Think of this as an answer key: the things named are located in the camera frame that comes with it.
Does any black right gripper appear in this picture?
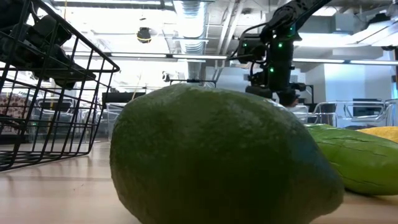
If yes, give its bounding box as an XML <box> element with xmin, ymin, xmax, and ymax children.
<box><xmin>245</xmin><ymin>66</ymin><xmax>307</xmax><ymax>106</ymax></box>

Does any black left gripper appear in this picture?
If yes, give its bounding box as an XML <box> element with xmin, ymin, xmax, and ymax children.
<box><xmin>26</xmin><ymin>14</ymin><xmax>97</xmax><ymax>90</ymax></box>

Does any yellow corn cob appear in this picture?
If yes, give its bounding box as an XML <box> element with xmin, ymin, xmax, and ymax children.
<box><xmin>357</xmin><ymin>126</ymin><xmax>398</xmax><ymax>144</ymax></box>

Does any green cucumber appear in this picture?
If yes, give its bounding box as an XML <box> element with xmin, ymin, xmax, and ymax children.
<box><xmin>306</xmin><ymin>123</ymin><xmax>398</xmax><ymax>197</ymax></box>

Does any clear plastic bin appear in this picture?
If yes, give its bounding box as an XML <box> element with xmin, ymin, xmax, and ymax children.
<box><xmin>310</xmin><ymin>100</ymin><xmax>396</xmax><ymax>128</ymax></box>
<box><xmin>284</xmin><ymin>105</ymin><xmax>311</xmax><ymax>124</ymax></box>

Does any patterned fabric couch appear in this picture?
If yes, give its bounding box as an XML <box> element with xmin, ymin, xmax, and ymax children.
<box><xmin>0</xmin><ymin>95</ymin><xmax>30</xmax><ymax>134</ymax></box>

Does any clear plastic container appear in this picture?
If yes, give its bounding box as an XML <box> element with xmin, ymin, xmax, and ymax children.
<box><xmin>29</xmin><ymin>96</ymin><xmax>126</xmax><ymax>141</ymax></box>

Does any black monitor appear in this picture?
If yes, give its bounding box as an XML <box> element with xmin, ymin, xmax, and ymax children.
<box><xmin>101</xmin><ymin>91</ymin><xmax>146</xmax><ymax>108</ymax></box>

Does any long ceiling light strip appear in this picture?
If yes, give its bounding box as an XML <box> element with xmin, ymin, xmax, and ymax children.
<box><xmin>110</xmin><ymin>52</ymin><xmax>229</xmax><ymax>62</ymax></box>
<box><xmin>292</xmin><ymin>57</ymin><xmax>398</xmax><ymax>66</ymax></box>

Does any large green avocado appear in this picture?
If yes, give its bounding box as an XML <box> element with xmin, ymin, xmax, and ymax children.
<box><xmin>109</xmin><ymin>82</ymin><xmax>345</xmax><ymax>224</ymax></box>

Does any black wire basket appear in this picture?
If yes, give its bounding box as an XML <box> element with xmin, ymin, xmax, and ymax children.
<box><xmin>0</xmin><ymin>0</ymin><xmax>121</xmax><ymax>172</ymax></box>

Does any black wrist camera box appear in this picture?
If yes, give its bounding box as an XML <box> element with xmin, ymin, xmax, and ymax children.
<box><xmin>238</xmin><ymin>37</ymin><xmax>267</xmax><ymax>63</ymax></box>

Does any black ceiling dome camera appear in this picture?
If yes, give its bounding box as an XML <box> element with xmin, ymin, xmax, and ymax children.
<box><xmin>136</xmin><ymin>27</ymin><xmax>152</xmax><ymax>44</ymax></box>

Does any silver ventilation duct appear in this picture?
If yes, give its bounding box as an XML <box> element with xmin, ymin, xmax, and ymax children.
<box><xmin>172</xmin><ymin>0</ymin><xmax>208</xmax><ymax>80</ymax></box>

